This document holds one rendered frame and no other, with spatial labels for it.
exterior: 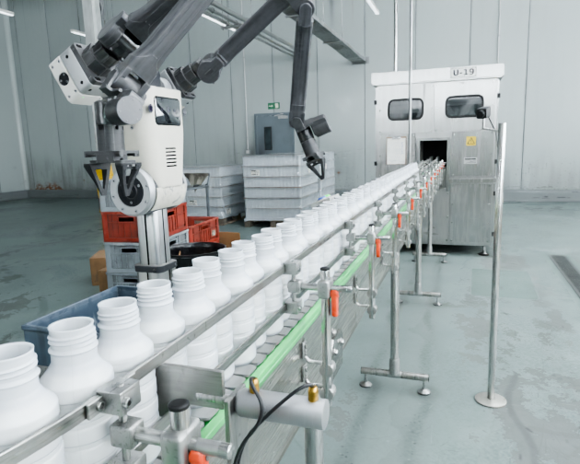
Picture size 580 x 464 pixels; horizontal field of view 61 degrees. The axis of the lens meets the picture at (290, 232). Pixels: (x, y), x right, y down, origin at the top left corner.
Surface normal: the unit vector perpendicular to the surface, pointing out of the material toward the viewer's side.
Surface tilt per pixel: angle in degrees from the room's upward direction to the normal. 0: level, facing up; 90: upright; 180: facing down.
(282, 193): 90
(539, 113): 90
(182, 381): 90
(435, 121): 90
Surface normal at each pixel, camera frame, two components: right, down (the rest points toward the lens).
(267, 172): -0.29, 0.18
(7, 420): 0.21, -0.54
